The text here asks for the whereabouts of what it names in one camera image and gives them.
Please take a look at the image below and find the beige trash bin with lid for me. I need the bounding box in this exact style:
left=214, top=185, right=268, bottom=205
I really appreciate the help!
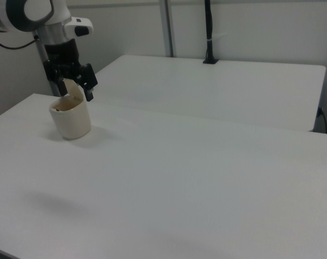
left=49, top=78, right=92, bottom=141

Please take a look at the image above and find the aluminium wall frame post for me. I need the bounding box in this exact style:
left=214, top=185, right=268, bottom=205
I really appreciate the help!
left=159, top=0, right=178, bottom=58

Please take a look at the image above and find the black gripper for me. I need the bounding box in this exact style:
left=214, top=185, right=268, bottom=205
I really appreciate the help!
left=43, top=39, right=99, bottom=103

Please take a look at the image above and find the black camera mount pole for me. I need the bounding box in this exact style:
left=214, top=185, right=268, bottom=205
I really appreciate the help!
left=202, top=0, right=220, bottom=65

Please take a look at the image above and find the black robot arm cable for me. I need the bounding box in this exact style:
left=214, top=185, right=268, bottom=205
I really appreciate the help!
left=0, top=28, right=42, bottom=50

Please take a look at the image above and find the black cable beside table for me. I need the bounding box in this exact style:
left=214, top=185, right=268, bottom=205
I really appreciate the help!
left=317, top=107, right=327, bottom=134

